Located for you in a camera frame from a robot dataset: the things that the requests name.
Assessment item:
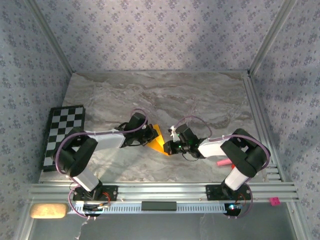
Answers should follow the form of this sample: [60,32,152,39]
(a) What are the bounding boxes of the orange paper sheet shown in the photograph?
[145,123,173,157]

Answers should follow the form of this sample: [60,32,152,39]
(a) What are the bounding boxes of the black rectangular bar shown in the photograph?
[141,201,177,212]

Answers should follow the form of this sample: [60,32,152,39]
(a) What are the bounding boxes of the black and white chessboard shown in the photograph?
[41,104,87,173]

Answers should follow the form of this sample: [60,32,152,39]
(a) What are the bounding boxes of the black controller board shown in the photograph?
[223,202,243,218]
[82,202,111,218]

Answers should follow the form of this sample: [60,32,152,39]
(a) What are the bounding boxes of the tan sponge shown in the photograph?
[29,202,70,220]

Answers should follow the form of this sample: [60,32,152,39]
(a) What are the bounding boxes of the wide aluminium extrusion rail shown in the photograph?
[26,181,300,204]

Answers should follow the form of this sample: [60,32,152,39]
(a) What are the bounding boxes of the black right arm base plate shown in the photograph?
[205,184,253,202]

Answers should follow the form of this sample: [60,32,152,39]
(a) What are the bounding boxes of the white slotted cable duct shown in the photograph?
[67,201,242,215]

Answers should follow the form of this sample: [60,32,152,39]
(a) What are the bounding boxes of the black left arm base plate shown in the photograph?
[72,184,119,202]

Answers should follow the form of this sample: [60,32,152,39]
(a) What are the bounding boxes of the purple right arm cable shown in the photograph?
[174,115,272,221]

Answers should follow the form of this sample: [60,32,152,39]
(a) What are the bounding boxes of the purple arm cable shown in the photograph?
[174,115,272,221]
[54,108,149,221]

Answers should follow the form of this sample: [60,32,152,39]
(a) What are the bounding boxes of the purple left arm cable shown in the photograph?
[54,108,149,221]

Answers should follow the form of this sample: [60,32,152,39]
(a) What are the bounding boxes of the aluminium frame post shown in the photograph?
[248,0,300,76]
[24,0,76,75]

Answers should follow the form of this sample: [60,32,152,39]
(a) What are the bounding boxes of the aluminium frame leg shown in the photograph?
[13,202,35,240]
[287,202,313,240]

